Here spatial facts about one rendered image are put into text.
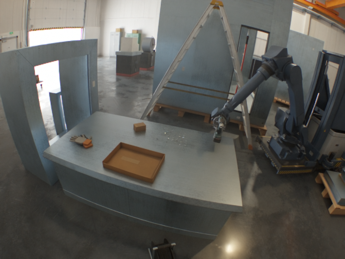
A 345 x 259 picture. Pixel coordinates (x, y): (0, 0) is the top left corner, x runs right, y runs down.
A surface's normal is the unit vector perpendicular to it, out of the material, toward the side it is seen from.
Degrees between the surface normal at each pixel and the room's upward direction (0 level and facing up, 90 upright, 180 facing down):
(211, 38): 90
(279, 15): 90
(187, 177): 0
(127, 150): 0
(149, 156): 0
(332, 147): 90
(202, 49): 90
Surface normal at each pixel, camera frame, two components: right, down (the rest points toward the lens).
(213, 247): 0.11, -0.86
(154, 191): -0.15, 0.09
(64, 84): -0.26, 0.45
